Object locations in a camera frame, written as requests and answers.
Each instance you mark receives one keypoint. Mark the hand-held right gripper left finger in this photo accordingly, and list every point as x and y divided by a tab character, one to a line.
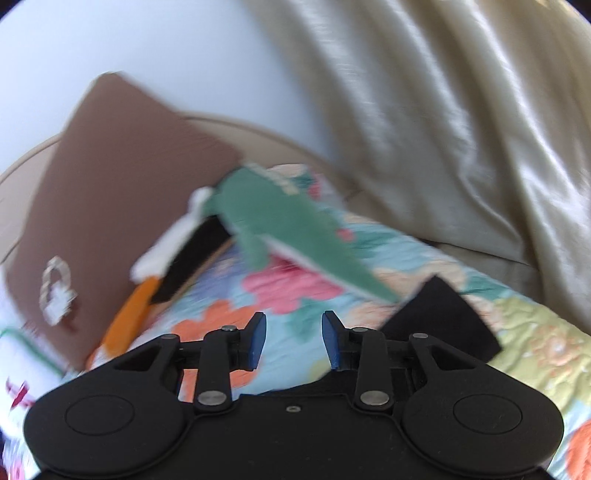
257	341

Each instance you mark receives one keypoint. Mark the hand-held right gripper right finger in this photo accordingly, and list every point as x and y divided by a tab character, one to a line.
331	339

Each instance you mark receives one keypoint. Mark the black garment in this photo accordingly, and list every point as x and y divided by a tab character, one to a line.
441	318

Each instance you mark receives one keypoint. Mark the floral quilt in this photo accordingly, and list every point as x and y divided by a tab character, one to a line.
415	286

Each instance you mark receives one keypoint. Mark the white black orange plush toy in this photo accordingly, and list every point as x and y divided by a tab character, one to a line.
184	258

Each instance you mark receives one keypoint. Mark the green plush toy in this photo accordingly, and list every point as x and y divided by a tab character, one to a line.
295	230

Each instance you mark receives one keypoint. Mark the brown cushion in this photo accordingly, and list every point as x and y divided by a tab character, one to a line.
120	203

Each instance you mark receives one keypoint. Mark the beige headboard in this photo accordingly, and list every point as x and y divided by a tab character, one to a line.
258	138

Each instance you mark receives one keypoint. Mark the white printed pillow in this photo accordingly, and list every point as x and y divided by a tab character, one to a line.
23	369

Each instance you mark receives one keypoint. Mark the beige curtain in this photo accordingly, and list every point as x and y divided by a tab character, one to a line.
443	120

